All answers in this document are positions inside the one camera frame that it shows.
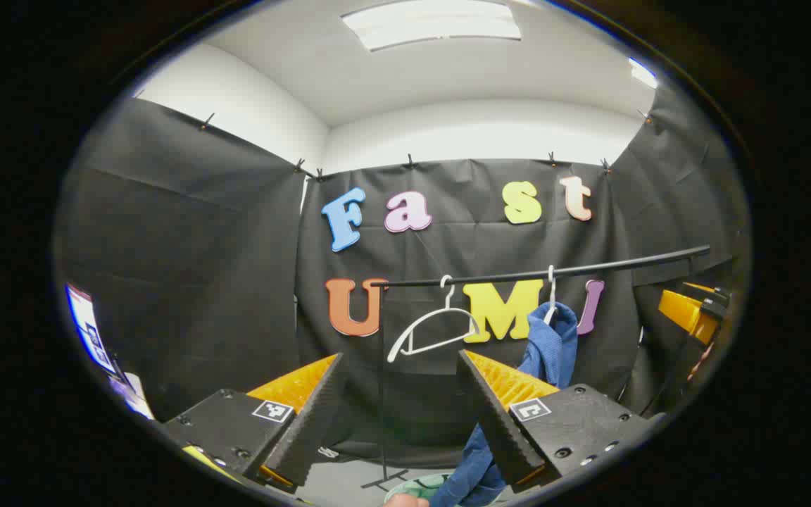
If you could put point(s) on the large ceiling light panel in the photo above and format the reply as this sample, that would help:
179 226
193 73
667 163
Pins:
434 24

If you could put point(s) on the white plastic clothes hanger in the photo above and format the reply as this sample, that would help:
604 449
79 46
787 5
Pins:
552 303

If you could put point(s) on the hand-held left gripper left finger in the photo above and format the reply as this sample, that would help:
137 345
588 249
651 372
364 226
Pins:
307 429

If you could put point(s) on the black clothes rack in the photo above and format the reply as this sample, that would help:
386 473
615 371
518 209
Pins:
659 259

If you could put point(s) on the empty white plastic hanger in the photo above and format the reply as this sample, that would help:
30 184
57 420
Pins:
448 301

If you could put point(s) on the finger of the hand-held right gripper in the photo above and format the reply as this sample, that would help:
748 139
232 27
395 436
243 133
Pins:
687 313

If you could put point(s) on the black backdrop cloth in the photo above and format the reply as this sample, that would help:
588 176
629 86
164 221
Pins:
201 282

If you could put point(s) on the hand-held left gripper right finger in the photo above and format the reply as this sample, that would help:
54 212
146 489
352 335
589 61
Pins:
497 422

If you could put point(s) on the blue knitted garment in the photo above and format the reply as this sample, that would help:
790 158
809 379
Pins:
553 345

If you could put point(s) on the white printed poster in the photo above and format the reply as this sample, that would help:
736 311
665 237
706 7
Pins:
89 331

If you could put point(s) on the small ceiling light panel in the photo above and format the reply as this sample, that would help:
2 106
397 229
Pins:
643 72

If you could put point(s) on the small white cloth tag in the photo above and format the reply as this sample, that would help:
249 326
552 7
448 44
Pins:
329 452

